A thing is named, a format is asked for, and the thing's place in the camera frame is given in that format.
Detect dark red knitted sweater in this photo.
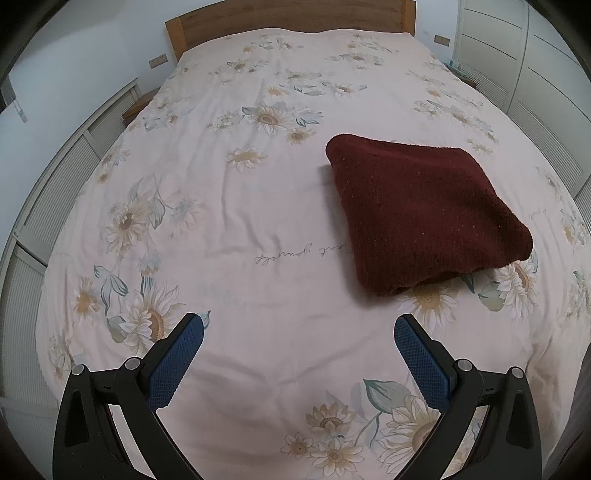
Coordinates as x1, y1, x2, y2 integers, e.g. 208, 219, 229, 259
325, 134, 533, 296

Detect white slatted radiator cover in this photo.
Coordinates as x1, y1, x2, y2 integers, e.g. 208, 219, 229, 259
1, 80, 140, 410

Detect floral white bed sheet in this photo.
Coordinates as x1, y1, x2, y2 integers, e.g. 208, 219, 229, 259
36, 29, 590, 479

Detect wooden nightstand left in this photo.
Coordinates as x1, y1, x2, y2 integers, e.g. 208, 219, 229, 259
122, 89, 158, 126

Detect white wardrobe doors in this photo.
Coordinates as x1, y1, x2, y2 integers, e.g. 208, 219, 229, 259
452, 1, 590, 196

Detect wooden headboard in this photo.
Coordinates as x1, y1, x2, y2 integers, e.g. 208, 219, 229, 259
165, 0, 417, 59

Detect beige wall socket left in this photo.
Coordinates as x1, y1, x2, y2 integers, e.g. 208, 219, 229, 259
148, 54, 168, 69

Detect beige wall socket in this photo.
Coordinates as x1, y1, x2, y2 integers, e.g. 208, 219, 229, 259
148, 54, 168, 69
434, 34, 451, 47

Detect beige wall socket right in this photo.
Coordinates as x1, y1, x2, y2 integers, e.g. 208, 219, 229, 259
434, 34, 451, 47

